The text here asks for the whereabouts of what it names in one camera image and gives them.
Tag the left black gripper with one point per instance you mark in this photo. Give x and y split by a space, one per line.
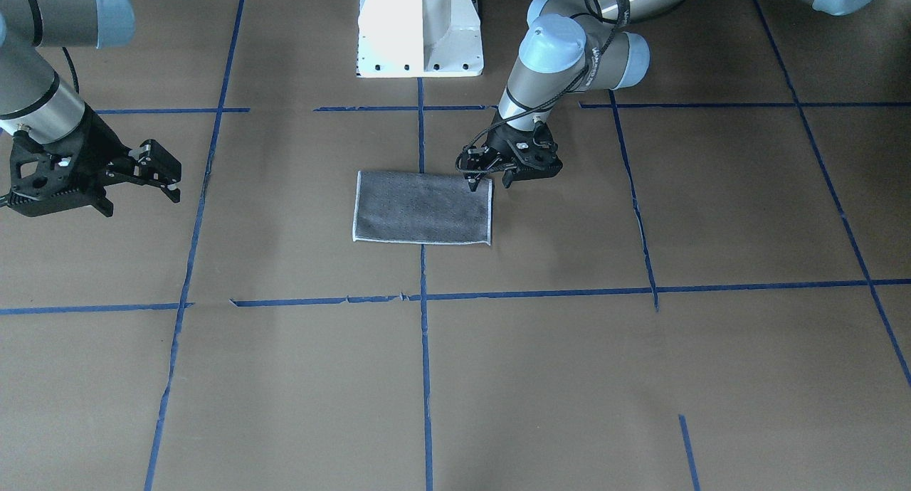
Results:
496 152

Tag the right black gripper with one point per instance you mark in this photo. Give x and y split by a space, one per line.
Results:
98 144

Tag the pink grey microfiber towel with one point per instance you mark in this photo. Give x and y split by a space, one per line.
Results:
435 209

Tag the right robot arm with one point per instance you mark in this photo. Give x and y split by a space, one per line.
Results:
34 97

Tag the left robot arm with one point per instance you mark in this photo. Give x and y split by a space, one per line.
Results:
571 46

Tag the white camera post with base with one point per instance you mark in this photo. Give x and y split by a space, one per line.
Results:
419 38

